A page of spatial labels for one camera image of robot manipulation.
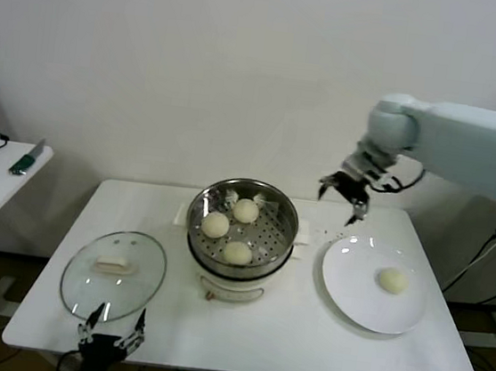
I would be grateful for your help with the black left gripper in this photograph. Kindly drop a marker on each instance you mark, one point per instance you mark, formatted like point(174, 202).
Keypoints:
point(98, 350)

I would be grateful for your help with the cream electric cooking pot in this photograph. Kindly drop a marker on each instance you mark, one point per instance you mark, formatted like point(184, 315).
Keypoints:
point(236, 289)

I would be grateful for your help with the white round plate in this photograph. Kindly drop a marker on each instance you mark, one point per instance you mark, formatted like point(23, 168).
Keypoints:
point(353, 287)

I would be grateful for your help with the white side table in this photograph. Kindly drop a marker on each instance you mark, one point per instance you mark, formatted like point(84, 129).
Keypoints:
point(1, 184)

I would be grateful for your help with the perforated steel steamer basket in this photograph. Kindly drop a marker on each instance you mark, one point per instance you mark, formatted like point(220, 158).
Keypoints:
point(269, 237)

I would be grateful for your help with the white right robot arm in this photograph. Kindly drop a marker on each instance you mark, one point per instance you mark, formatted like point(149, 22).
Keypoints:
point(459, 142)

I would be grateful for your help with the white steamed baozi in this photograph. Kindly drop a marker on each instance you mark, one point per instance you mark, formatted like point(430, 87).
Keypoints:
point(237, 252)
point(245, 210)
point(393, 280)
point(215, 225)

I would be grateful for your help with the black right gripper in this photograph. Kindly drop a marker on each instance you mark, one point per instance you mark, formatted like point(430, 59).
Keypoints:
point(353, 188)

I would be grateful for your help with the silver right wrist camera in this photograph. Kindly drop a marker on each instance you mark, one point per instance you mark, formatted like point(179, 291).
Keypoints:
point(381, 176)

